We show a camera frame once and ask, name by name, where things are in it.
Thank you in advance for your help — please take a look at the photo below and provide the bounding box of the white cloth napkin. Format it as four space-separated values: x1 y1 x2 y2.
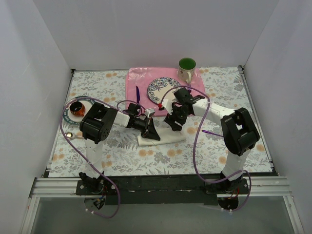
137 128 186 146

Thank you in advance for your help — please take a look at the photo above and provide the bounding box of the purple spoon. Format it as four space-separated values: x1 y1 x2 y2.
201 130 223 137

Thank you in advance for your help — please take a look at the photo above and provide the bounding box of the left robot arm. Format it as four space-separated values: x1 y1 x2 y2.
79 102 160 195

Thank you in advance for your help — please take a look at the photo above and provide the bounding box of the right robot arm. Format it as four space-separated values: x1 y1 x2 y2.
158 86 260 194

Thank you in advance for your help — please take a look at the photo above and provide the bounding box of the cream mug green inside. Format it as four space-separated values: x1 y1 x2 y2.
177 58 196 84

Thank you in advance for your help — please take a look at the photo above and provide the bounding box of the purple knife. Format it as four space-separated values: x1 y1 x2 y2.
136 86 140 103

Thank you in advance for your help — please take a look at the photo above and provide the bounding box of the blue floral plate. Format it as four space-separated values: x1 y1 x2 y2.
147 77 180 104

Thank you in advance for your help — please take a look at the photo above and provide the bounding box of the floral patterned tablecloth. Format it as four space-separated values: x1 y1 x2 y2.
50 67 278 176

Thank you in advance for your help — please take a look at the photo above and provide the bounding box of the pink satin placemat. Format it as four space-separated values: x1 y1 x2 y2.
125 67 205 117

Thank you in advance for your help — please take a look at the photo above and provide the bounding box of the orange brown small cup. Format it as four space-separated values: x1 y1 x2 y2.
69 101 86 117

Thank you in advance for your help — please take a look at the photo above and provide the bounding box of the teal rimmed saucer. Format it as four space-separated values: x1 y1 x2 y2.
63 96 95 125

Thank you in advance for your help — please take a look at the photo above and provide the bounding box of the rose gold spoon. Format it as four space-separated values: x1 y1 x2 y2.
65 132 83 140

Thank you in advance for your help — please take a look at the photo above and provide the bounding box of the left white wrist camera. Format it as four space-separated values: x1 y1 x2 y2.
145 108 155 118

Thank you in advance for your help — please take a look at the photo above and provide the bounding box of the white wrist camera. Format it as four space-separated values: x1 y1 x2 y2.
158 99 173 115
145 108 155 118

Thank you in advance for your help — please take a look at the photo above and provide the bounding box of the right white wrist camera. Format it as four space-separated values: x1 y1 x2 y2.
158 99 173 115

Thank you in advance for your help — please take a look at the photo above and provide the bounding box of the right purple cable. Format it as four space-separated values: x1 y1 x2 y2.
158 85 252 212

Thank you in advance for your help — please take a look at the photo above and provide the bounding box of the purple cable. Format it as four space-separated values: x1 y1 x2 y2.
158 85 252 212
59 97 147 219

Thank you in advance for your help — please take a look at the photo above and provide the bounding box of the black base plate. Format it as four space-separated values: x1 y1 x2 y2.
75 174 249 207

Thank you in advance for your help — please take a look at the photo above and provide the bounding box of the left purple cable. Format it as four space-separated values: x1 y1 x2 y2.
59 97 147 219

